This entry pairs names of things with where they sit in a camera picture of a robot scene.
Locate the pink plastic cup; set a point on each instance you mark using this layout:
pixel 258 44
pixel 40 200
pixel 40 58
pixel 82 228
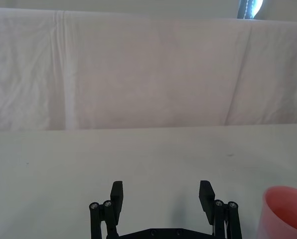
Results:
pixel 285 214

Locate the grey striped post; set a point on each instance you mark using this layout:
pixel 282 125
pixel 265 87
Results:
pixel 249 8

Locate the white table cloth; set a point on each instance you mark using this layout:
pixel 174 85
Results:
pixel 148 159

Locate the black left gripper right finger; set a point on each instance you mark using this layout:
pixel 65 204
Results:
pixel 208 199

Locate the white curtain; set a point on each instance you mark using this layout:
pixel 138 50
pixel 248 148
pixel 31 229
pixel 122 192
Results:
pixel 148 72

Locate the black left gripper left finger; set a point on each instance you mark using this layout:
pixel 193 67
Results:
pixel 116 199

